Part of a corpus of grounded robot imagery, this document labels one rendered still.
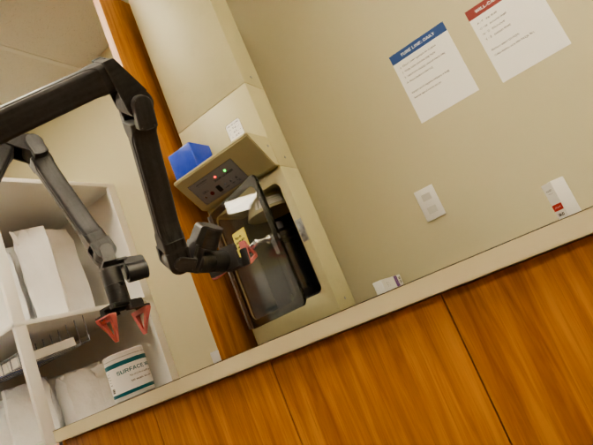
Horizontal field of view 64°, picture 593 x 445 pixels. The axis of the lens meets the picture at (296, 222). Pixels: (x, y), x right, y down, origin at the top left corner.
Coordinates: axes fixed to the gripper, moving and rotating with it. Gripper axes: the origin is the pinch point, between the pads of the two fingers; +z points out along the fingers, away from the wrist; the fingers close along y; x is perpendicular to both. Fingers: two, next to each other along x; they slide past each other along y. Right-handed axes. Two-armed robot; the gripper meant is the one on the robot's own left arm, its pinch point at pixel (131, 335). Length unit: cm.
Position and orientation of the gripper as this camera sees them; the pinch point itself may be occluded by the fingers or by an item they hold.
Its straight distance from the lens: 141.8
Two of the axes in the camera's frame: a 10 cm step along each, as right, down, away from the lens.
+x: -7.8, 4.3, 4.6
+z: 3.8, 9.0, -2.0
